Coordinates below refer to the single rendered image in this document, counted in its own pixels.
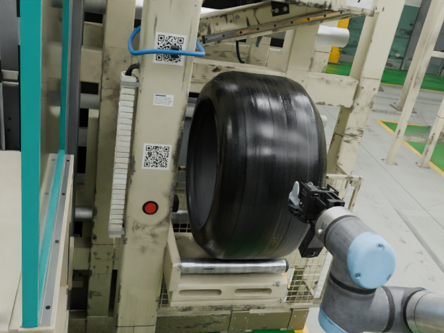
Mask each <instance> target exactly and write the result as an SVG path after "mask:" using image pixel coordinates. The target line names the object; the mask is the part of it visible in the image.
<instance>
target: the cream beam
mask: <svg viewBox="0 0 444 333"><path fill-rule="evenodd" d="M269 1H277V2H282V3H289V4H294V5H302V6H306V7H314V8H319V9H326V10H331V11H339V12H343V13H351V14H355V15H363V16H368V17H373V16H374V14H375V9H376V7H377V3H378V0H373V2H372V6H371V9H364V8H359V7H352V6H347V5H346V1H347V0H269Z"/></svg>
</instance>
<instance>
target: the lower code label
mask: <svg viewBox="0 0 444 333"><path fill-rule="evenodd" d="M171 151H172V145H163V144H153V143H144V147H143V158H142V165H141V168H145V169H158V170H169V165H170V156H171Z"/></svg>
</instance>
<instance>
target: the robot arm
mask: <svg viewBox="0 0 444 333"><path fill-rule="evenodd" d="M303 187H304V188H303ZM330 188H331V189H333V190H334V191H330ZM338 194H339V191H337V190H336V189H335V188H334V187H332V186H331V185H330V184H327V187H321V188H319V187H318V186H314V185H313V183H312V182H309V183H305V184H303V183H302V182H301V185H300V188H299V183H298V181H296V182H295V184H294V187H293V190H292V192H291V193H290V194H289V201H288V210H289V212H290V213H291V214H293V215H294V217H297V218H298V220H300V221H302V222H303V223H310V228H309V230H308V231H307V234H306V235H305V237H304V239H303V241H302V242H301V244H300V246H299V248H298V249H299V253H300V255H301V257H302V258H313V257H318V255H319V254H320V252H321V251H322V249H323V248H324V247H325V248H326V249H327V251H329V253H330V254H331V255H332V256H333V257H334V259H333V262H332V266H331V269H330V273H329V276H328V281H327V283H326V288H325V290H324V295H323V298H322V302H321V303H320V306H319V307H320V310H319V314H318V322H319V324H320V326H321V327H322V329H323V330H324V331H325V332H326V333H363V332H376V333H380V332H381V333H444V293H436V292H434V291H432V290H430V289H426V288H424V287H397V286H387V285H384V284H385V283H386V282H387V281H388V280H389V279H390V278H391V276H392V275H393V273H394V271H395V268H396V254H395V252H394V250H393V248H392V246H391V245H390V244H389V243H388V242H387V241H386V240H385V239H384V238H383V237H382V236H381V235H380V234H378V233H376V232H375V231H374V230H372V229H371V228H370V227H369V226H367V225H366V224H365V223H364V222H363V221H362V220H361V219H360V218H359V217H358V216H356V215H355V214H354V213H352V212H351V211H350V210H349V209H347V208H346V207H344V206H345V201H344V200H342V199H341V198H339V197H338Z"/></svg>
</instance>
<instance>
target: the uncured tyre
mask: <svg viewBox="0 0 444 333"><path fill-rule="evenodd" d="M326 171H327V150H326V137H325V132H324V126H323V123H322V119H321V117H320V113H319V111H318V108H317V107H316V104H315V103H314V102H313V100H312V98H311V97H310V96H309V94H308V93H307V91H306V90H305V89H304V87H303V86H302V85H301V84H299V83H298V82H296V81H294V80H292V79H289V78H287V77H282V76H276V75H265V74H258V73H247V72H241V71H227V72H222V73H219V74H218V75H216V76H215V77H214V78H213V79H212V80H210V81H209V82H208V83H206V84H205V85H204V86H203V88H202V90H201V91H200V94H199V96H198V99H197V101H196V105H195V108H194V112H193V115H192V121H191V125H190V133H189V138H188V148H187V157H186V205H187V212H188V220H189V224H190V229H191V232H192V235H193V238H194V240H195V241H196V242H197V244H198V245H200V246H201V247H202V248H203V249H204V250H205V251H206V252H207V253H208V254H209V255H210V256H212V257H216V258H219V259H277V258H281V257H284V256H287V255H289V254H291V253H292V252H293V251H294V250H295V249H296V248H297V247H298V246H299V245H300V244H301V242H302V241H303V239H304V237H305V235H306V234H307V231H308V230H309V228H310V223H303V222H302V221H300V220H298V218H297V217H294V215H293V214H291V213H290V212H289V210H288V201H289V194H290V193H291V192H292V190H293V187H294V184H295V182H296V181H298V183H299V188H300V185H301V182H302V183H303V184H305V183H309V182H312V183H313V185H314V186H318V187H319V188H321V187H325V184H326Z"/></svg>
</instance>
